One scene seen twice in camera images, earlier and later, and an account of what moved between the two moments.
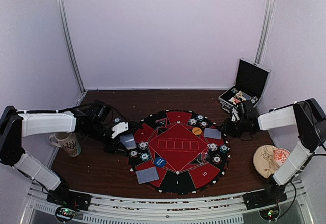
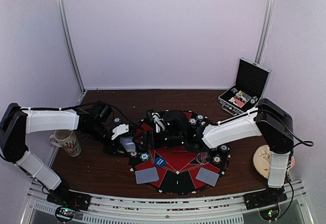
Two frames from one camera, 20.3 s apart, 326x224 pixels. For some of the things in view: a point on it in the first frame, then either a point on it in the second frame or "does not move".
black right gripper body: (235, 130) → (174, 139)
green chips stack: (223, 148) does not move
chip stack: (192, 121) does not move
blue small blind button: (160, 162) does not move
